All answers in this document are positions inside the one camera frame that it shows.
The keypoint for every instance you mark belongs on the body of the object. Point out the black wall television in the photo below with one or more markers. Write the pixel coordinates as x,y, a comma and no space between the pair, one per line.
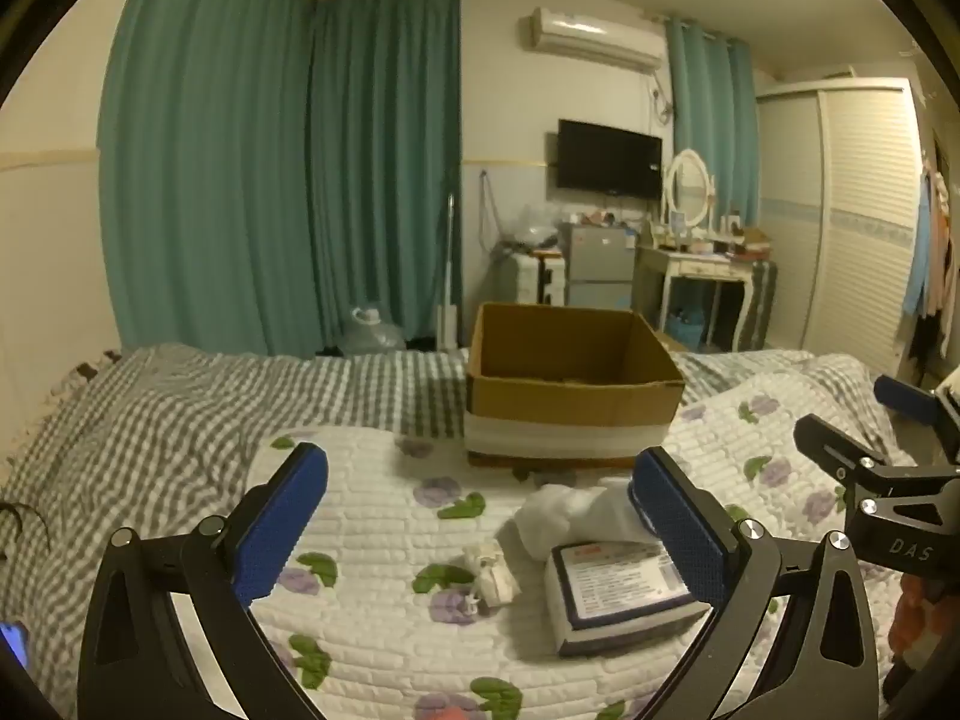
607,157

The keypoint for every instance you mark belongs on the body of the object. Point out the narrow teal curtain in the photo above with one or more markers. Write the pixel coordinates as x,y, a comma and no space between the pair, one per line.
712,90

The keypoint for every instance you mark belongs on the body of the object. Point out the brown cardboard box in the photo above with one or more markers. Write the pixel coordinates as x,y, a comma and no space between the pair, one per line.
570,405

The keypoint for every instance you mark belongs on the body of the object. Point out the white boxed packet with label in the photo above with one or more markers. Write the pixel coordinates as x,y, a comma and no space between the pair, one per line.
615,592

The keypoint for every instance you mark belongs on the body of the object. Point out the phone with lit screen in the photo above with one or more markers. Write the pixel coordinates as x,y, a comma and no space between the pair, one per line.
13,643

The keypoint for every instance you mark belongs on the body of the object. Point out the small grey fridge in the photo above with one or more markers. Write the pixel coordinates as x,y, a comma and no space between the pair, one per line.
596,262

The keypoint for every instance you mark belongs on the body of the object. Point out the clear water jug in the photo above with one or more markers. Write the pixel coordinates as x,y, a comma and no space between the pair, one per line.
371,334

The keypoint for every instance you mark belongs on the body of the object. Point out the small white socks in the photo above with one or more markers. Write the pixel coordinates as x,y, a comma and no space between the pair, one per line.
491,577

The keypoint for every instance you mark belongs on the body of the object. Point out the wide teal curtain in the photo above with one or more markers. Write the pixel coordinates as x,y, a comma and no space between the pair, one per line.
202,165

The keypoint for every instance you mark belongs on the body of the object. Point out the clear plastic bag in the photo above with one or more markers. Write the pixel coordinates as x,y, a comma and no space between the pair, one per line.
534,229

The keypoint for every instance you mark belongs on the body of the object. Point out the white air conditioner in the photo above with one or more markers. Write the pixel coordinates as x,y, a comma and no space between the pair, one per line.
592,37

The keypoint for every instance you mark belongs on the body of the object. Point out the white oval mirror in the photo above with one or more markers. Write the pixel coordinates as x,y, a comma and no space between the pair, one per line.
688,184

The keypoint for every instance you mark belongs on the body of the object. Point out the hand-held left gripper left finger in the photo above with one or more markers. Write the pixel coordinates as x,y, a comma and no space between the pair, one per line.
281,517

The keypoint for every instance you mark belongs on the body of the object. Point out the white towel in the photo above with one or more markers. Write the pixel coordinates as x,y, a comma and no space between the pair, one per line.
570,517

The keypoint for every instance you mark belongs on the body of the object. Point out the hanging clothes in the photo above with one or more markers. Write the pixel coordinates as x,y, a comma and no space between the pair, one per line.
934,255

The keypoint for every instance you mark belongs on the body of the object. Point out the white dressing table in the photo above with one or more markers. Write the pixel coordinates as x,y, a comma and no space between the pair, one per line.
690,262

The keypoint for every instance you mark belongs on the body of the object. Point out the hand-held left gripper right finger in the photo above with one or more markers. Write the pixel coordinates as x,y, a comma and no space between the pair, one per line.
679,517

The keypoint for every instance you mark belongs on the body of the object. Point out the blue storage basket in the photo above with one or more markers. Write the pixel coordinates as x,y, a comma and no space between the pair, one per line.
686,331

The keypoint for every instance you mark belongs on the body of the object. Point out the grey checked stool cover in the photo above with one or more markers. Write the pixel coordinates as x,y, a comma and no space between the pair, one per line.
761,304

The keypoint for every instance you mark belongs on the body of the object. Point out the white floral quilt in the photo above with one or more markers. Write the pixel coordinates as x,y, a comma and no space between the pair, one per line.
375,495

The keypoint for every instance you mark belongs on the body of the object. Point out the white plastic drawer unit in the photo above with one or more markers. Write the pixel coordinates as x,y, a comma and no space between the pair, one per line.
551,281

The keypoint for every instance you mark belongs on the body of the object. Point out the white louvred wardrobe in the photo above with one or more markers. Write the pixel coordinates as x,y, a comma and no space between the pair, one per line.
847,225

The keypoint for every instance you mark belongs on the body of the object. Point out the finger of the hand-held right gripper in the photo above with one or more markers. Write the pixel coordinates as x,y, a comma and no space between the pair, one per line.
825,444
904,397

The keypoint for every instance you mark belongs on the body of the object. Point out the orange plush toy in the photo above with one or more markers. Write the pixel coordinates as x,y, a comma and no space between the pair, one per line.
919,622

